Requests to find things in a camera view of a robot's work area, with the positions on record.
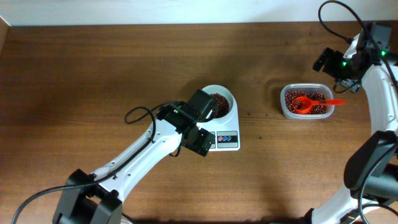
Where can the clear plastic container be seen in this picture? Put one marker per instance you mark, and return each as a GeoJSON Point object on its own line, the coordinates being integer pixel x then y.
{"type": "Point", "coordinates": [307, 87]}

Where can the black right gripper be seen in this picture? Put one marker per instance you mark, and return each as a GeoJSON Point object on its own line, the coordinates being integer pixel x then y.
{"type": "Point", "coordinates": [321, 60]}

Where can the white metal bowl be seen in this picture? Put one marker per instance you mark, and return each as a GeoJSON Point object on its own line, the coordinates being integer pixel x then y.
{"type": "Point", "coordinates": [211, 89]}

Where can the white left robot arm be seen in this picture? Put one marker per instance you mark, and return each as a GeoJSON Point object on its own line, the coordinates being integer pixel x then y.
{"type": "Point", "coordinates": [98, 197]}

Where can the white digital kitchen scale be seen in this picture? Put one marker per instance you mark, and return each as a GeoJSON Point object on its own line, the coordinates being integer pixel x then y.
{"type": "Point", "coordinates": [225, 128]}

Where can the red beans in bowl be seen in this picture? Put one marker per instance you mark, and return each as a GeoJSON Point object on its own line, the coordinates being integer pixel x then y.
{"type": "Point", "coordinates": [223, 106]}

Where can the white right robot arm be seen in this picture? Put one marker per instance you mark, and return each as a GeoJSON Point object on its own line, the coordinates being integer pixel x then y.
{"type": "Point", "coordinates": [370, 180]}

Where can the red plastic scoop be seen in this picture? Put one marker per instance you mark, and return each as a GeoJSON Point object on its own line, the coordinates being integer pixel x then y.
{"type": "Point", "coordinates": [304, 105]}

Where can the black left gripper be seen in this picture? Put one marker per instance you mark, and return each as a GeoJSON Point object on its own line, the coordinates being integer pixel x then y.
{"type": "Point", "coordinates": [203, 142]}

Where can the red adzuki beans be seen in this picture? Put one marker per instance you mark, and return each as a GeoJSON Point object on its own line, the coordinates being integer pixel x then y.
{"type": "Point", "coordinates": [314, 95]}

